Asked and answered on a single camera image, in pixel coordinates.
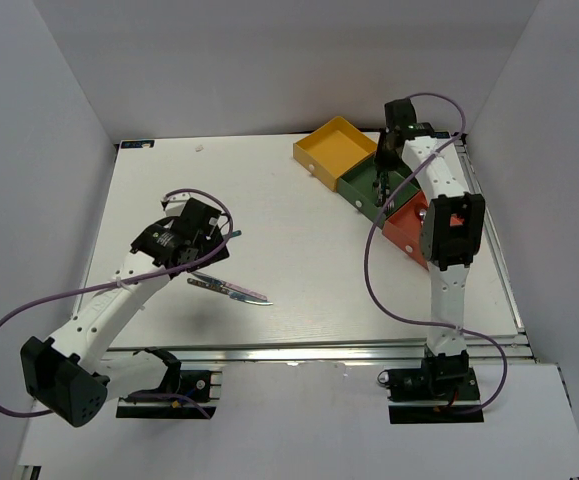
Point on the orange container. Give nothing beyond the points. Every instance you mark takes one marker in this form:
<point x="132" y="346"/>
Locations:
<point x="403" y="228"/>

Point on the dark handled knife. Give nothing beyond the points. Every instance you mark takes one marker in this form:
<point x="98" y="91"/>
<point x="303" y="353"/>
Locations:
<point x="232" y="294"/>

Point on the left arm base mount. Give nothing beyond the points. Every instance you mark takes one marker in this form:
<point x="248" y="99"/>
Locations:
<point x="182" y="394"/>

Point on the yellow container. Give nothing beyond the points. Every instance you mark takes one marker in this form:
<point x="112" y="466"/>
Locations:
<point x="332" y="150"/>

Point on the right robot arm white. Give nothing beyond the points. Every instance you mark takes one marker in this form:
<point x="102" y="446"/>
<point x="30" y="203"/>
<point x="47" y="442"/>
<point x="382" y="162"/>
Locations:
<point x="451" y="229"/>

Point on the green container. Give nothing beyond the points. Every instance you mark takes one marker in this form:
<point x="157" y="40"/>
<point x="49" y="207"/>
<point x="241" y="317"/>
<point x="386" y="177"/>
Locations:
<point x="355" y="186"/>

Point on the dark handled fork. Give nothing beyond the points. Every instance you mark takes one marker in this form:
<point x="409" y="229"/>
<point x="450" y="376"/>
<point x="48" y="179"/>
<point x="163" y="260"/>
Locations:
<point x="387" y="202"/>

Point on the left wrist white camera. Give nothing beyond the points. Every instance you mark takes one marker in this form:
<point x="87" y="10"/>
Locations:
<point x="173" y="205"/>

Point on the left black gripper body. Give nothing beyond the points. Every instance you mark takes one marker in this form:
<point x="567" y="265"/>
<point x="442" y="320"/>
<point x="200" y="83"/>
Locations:
<point x="209" y="245"/>

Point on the pink handled fork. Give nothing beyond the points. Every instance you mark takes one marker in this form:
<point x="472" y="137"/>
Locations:
<point x="383" y="178"/>

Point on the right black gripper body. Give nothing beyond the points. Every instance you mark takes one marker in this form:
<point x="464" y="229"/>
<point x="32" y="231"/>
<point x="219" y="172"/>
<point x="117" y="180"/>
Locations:
<point x="383" y="157"/>

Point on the green handled fork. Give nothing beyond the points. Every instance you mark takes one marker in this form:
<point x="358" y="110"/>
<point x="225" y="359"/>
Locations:
<point x="377" y="192"/>

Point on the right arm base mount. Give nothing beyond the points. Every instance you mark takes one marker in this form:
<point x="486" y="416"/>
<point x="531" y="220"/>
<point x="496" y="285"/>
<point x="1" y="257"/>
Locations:
<point x="411" y="402"/>

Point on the left blue table label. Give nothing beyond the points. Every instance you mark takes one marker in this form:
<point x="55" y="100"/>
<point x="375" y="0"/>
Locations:
<point x="137" y="144"/>

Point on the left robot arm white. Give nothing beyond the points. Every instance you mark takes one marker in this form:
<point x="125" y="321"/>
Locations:
<point x="68" y="373"/>

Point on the pink handled knife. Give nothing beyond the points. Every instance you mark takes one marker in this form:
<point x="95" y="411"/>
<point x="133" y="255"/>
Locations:
<point x="215" y="281"/>

